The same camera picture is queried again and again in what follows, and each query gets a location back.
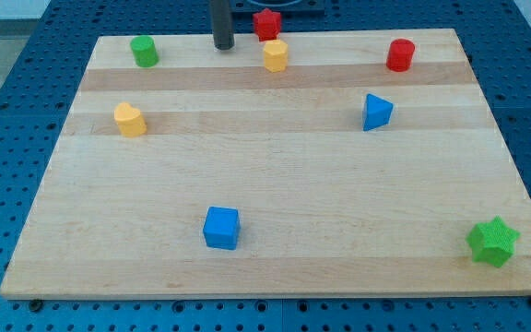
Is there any yellow heart block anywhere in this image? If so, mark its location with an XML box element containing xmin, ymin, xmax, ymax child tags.
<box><xmin>113</xmin><ymin>102</ymin><xmax>147</xmax><ymax>137</ymax></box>

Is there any blue cube block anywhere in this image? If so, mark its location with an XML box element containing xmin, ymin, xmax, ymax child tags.
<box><xmin>203</xmin><ymin>207</ymin><xmax>241</xmax><ymax>250</ymax></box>

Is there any wooden board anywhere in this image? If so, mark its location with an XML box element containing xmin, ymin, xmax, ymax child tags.
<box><xmin>0</xmin><ymin>29</ymin><xmax>531</xmax><ymax>301</ymax></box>

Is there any yellow hexagon block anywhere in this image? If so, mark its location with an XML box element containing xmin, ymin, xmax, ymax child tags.
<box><xmin>263</xmin><ymin>40</ymin><xmax>289</xmax><ymax>72</ymax></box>

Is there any blue triangle block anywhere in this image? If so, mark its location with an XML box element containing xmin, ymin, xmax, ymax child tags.
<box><xmin>362</xmin><ymin>94</ymin><xmax>394</xmax><ymax>131</ymax></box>

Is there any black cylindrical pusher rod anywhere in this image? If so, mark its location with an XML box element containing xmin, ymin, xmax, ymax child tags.
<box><xmin>208</xmin><ymin>0</ymin><xmax>235</xmax><ymax>51</ymax></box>

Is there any red star block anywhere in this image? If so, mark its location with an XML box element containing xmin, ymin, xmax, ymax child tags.
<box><xmin>252</xmin><ymin>8</ymin><xmax>282</xmax><ymax>42</ymax></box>

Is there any green cylinder block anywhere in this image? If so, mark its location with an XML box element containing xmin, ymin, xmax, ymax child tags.
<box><xmin>130</xmin><ymin>35</ymin><xmax>159</xmax><ymax>67</ymax></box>

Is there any red cylinder block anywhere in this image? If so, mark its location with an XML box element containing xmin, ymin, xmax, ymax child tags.
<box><xmin>386</xmin><ymin>39</ymin><xmax>416</xmax><ymax>72</ymax></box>

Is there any green star block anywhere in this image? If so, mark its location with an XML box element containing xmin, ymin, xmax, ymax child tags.
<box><xmin>466</xmin><ymin>216</ymin><xmax>521</xmax><ymax>268</ymax></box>

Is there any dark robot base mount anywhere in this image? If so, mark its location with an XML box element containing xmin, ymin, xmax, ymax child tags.
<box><xmin>230</xmin><ymin>0</ymin><xmax>325</xmax><ymax>15</ymax></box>

